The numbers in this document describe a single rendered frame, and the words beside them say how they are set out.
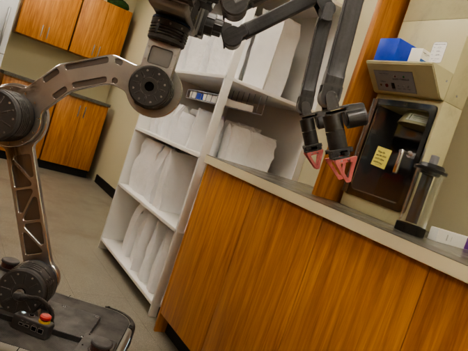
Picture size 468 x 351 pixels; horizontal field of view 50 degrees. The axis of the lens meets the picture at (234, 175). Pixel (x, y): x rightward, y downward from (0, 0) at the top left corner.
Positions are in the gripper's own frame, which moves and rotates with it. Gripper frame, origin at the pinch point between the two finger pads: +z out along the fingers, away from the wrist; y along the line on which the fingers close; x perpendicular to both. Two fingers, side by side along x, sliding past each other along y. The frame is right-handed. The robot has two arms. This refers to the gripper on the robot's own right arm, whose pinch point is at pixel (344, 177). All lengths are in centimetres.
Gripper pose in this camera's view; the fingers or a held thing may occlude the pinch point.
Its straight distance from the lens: 154.6
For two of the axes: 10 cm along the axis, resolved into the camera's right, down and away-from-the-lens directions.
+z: 2.1, 9.7, 0.8
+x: -9.8, 2.1, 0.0
